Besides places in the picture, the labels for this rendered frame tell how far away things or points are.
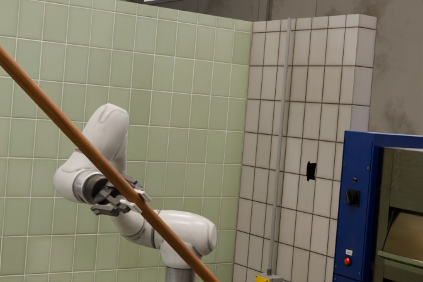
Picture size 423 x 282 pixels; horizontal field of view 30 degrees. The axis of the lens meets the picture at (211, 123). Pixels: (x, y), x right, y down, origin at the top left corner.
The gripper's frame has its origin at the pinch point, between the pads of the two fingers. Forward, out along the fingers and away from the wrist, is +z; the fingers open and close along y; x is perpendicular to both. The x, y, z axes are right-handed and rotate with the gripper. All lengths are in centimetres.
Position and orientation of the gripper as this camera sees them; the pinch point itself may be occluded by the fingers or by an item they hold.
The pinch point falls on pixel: (135, 200)
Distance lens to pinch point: 191.7
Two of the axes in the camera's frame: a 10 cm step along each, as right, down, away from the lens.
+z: 5.7, 0.7, -8.2
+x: -5.7, -6.9, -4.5
